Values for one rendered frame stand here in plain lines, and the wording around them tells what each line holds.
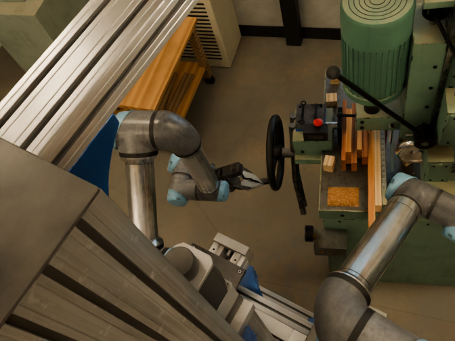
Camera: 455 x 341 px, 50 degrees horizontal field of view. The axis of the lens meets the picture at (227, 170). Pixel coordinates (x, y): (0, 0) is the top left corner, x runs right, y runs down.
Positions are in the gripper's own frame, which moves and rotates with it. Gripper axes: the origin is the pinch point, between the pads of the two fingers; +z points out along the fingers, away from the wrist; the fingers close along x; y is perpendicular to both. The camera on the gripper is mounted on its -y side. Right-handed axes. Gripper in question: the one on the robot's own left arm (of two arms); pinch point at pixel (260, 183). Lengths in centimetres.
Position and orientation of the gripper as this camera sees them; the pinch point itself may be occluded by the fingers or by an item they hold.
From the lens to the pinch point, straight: 186.5
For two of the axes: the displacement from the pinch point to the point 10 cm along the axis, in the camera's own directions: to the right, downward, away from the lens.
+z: 9.5, 2.6, 1.9
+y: -2.8, 3.9, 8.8
